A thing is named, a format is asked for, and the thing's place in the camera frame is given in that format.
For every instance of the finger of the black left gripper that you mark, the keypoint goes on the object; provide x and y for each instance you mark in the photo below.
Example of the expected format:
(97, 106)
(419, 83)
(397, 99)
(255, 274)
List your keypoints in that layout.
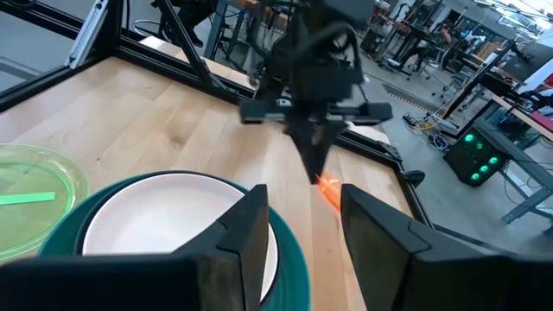
(332, 142)
(304, 142)

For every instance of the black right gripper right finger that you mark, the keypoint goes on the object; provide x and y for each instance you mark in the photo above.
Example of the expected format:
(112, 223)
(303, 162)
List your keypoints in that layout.
(389, 259)

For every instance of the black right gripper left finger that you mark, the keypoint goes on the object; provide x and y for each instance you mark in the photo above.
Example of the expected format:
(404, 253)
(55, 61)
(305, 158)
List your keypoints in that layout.
(242, 250)

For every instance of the orange translucent plastic plate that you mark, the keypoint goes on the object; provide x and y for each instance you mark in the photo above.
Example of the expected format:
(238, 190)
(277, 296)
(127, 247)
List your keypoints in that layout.
(330, 192)

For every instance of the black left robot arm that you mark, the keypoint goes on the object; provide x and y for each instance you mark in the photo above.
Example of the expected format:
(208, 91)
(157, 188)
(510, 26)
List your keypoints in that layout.
(319, 21)

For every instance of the white plastic plate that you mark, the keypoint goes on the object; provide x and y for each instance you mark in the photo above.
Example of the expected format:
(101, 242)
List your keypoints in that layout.
(160, 216)

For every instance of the computer tower with green fans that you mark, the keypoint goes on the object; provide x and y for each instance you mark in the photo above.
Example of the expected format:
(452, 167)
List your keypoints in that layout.
(475, 157)

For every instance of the person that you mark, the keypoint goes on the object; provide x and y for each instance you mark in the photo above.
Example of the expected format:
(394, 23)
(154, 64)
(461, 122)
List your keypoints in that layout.
(446, 33)

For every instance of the wooden top workshop desk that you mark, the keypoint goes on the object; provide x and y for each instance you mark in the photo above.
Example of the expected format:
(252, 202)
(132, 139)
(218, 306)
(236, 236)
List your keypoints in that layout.
(523, 125)

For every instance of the green translucent plastic plate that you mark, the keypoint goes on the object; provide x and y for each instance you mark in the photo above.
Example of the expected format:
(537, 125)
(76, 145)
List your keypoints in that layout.
(30, 224)

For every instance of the green tape strip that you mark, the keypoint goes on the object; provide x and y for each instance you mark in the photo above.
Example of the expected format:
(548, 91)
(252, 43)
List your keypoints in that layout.
(26, 198)

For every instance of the silver aluminium profile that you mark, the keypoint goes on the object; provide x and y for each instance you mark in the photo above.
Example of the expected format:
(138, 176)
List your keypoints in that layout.
(86, 34)

